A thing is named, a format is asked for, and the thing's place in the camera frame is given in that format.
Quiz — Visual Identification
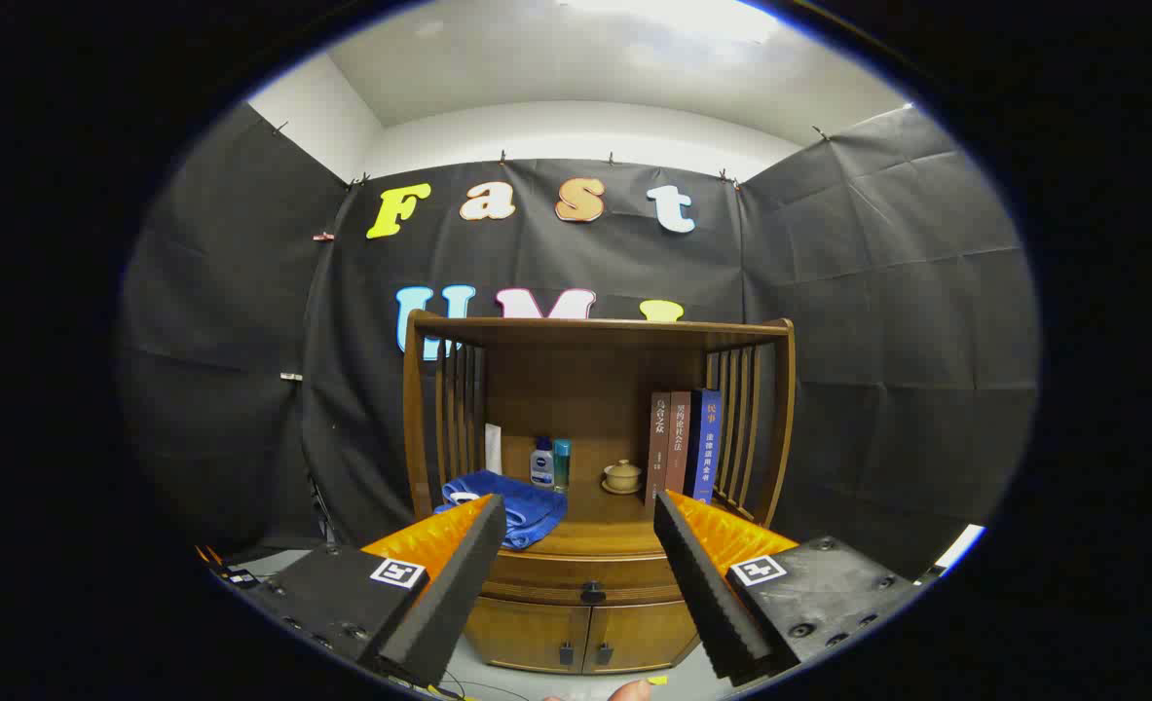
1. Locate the white panel with dark squares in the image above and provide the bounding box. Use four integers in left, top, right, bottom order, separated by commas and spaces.
936, 524, 985, 575

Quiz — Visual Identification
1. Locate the wooden cabinet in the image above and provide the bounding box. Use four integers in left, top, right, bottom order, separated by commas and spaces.
402, 312, 797, 676

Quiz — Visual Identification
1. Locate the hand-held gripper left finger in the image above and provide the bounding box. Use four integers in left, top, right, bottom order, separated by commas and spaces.
207, 494, 508, 690

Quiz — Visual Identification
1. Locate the blue book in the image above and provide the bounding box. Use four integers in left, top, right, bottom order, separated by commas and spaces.
685, 388, 723, 504

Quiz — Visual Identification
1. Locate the blue folded towel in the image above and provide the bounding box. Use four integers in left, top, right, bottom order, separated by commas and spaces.
433, 470, 569, 551

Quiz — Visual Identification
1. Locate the wooden cabinet door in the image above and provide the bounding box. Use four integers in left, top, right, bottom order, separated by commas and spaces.
465, 596, 591, 675
583, 601, 701, 675

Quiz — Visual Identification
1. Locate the wooden countertop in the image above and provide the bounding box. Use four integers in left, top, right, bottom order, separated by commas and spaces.
429, 475, 766, 558

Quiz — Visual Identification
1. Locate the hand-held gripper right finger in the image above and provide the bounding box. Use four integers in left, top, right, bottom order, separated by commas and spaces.
653, 490, 927, 687

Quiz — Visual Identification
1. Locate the reddish brown book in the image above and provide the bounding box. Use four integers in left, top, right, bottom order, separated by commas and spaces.
665, 391, 693, 498

